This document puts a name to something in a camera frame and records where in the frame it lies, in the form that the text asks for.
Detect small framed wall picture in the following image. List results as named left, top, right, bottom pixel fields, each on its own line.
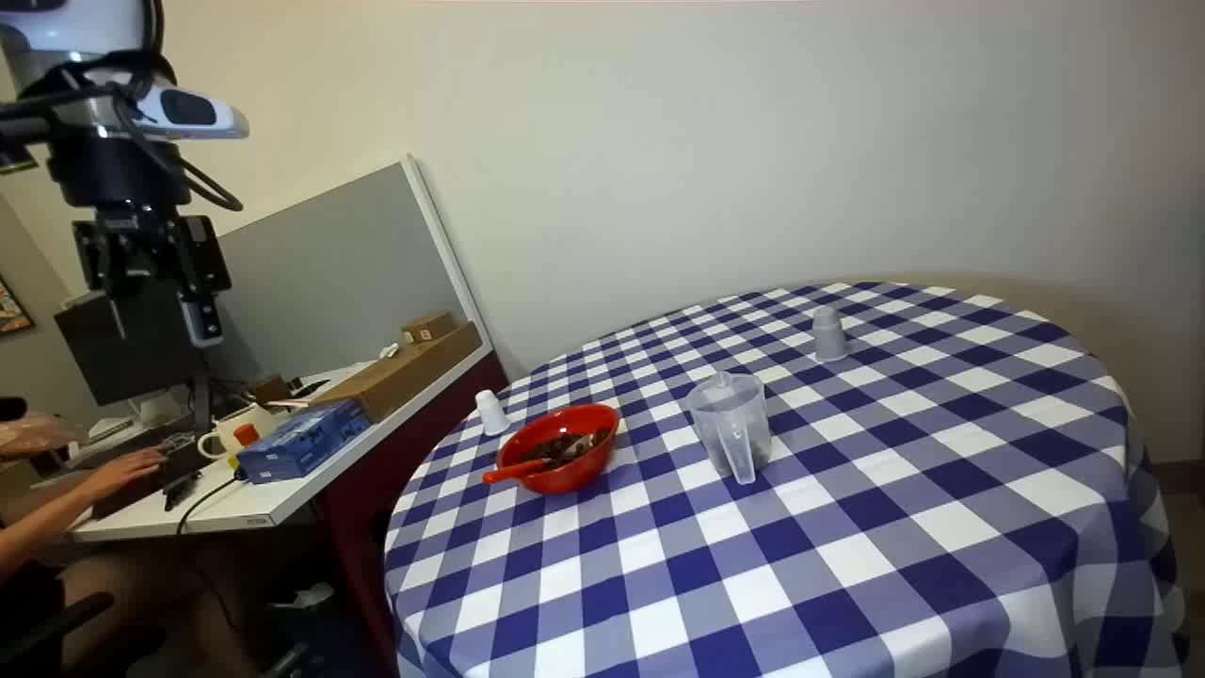
left=0, top=277, right=38, bottom=339

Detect person right forearm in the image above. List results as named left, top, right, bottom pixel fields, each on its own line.
left=0, top=484, right=98, bottom=579

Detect person left hand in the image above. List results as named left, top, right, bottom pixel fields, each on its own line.
left=0, top=411, right=74, bottom=464

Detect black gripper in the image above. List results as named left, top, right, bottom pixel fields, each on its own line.
left=72, top=205, right=239, bottom=349

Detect long brown cardboard box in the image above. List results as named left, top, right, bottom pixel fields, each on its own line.
left=306, top=314, right=487, bottom=427

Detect black chair armrest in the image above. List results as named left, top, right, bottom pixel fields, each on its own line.
left=0, top=589, right=117, bottom=671

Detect small white plastic cup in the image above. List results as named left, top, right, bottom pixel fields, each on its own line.
left=471, top=383, right=511, bottom=442

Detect black keyboard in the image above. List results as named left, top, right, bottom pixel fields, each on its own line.
left=88, top=431, right=212, bottom=521

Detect black computer monitor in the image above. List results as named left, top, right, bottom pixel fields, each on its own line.
left=53, top=282, right=220, bottom=408

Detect blue box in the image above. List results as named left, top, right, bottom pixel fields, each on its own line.
left=239, top=397, right=372, bottom=485

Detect red bowl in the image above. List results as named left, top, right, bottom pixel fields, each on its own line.
left=492, top=398, right=624, bottom=498

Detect blue white checkered tablecloth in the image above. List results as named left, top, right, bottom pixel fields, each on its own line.
left=382, top=277, right=1189, bottom=678

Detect person right hand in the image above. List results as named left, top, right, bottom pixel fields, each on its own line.
left=72, top=446, right=168, bottom=505

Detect white office desk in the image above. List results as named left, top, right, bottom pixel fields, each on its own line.
left=68, top=344, right=511, bottom=546

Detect dark brown bowl contents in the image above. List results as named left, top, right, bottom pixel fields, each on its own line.
left=530, top=431, right=606, bottom=467

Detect small clear plastic cup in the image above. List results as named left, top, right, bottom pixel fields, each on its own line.
left=810, top=304, right=851, bottom=368

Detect clear plastic jug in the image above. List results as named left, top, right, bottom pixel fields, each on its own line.
left=680, top=368, right=776, bottom=489

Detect grey partition panel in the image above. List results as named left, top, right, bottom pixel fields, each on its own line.
left=185, top=155, right=498, bottom=392

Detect white mug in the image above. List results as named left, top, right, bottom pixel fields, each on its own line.
left=196, top=418, right=266, bottom=467

